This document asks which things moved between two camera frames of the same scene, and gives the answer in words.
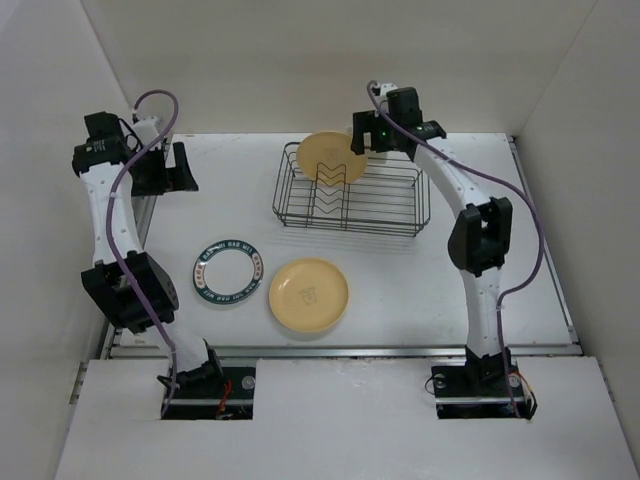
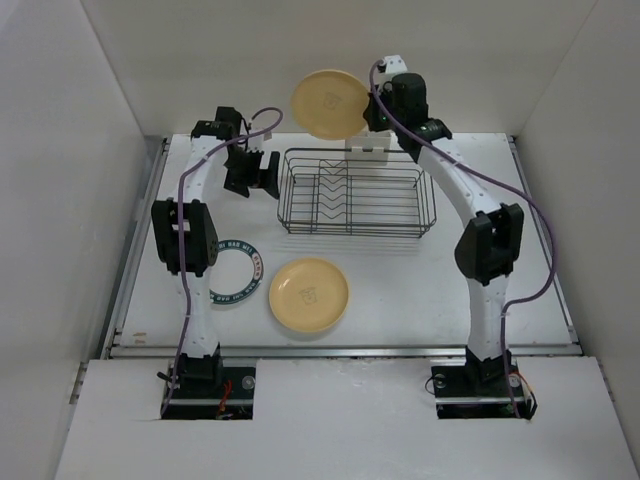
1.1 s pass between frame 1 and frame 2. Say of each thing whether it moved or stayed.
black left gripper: moved
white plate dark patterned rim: stayed
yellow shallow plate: stayed
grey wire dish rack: stayed
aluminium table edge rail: stayed
